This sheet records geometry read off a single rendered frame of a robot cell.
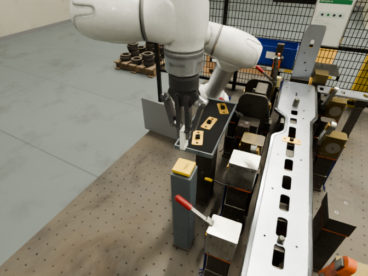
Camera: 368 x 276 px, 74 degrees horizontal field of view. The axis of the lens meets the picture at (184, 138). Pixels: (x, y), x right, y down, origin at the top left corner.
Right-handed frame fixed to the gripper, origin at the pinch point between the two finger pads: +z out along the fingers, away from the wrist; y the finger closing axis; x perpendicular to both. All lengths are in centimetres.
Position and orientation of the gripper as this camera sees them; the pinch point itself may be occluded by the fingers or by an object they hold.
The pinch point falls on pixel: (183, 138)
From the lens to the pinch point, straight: 70.7
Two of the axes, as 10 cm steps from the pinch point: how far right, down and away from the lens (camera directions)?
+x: 3.8, -5.7, 7.2
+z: 0.0, 7.8, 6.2
